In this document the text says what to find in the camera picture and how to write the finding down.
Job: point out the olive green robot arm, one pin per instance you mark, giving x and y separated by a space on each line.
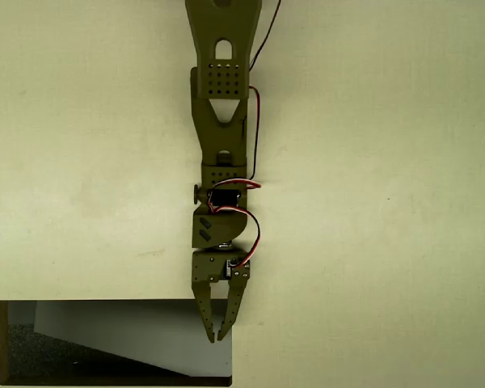
218 129

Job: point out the dark rectangular bin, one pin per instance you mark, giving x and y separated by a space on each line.
105 343

